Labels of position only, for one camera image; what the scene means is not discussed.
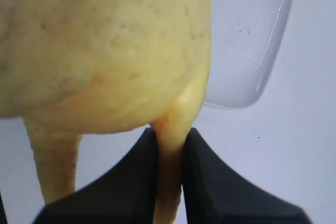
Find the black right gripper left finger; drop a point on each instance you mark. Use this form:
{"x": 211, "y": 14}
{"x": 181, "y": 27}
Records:
{"x": 124, "y": 194}

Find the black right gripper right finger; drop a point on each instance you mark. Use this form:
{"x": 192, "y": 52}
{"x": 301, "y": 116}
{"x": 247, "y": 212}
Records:
{"x": 215, "y": 193}

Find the yellow rubber chicken toy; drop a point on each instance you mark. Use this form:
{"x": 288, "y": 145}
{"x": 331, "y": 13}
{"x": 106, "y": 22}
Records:
{"x": 75, "y": 67}

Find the white square plate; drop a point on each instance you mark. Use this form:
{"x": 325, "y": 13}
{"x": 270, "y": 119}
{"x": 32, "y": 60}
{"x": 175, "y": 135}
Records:
{"x": 246, "y": 36}

